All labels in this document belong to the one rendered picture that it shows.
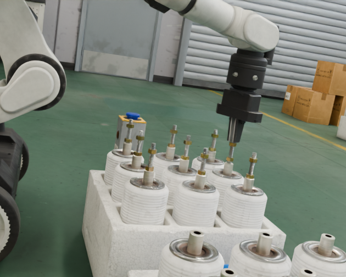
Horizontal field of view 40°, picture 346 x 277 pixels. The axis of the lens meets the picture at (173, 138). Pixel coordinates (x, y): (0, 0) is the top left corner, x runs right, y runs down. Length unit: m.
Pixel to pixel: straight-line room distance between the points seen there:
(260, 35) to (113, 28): 5.06
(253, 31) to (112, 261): 0.57
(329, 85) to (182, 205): 3.88
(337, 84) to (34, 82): 3.92
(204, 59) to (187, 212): 5.36
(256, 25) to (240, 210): 0.41
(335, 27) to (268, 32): 6.03
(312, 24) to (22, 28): 5.93
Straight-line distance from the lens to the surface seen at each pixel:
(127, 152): 1.22
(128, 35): 6.13
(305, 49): 6.90
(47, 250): 1.25
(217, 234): 1.02
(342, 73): 4.86
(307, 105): 4.79
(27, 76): 1.20
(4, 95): 1.21
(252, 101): 1.13
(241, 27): 1.08
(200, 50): 6.30
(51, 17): 6.06
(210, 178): 1.18
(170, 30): 6.25
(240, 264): 0.76
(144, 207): 0.98
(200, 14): 1.03
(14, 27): 1.24
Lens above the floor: 0.55
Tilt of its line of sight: 11 degrees down
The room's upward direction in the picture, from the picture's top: 9 degrees clockwise
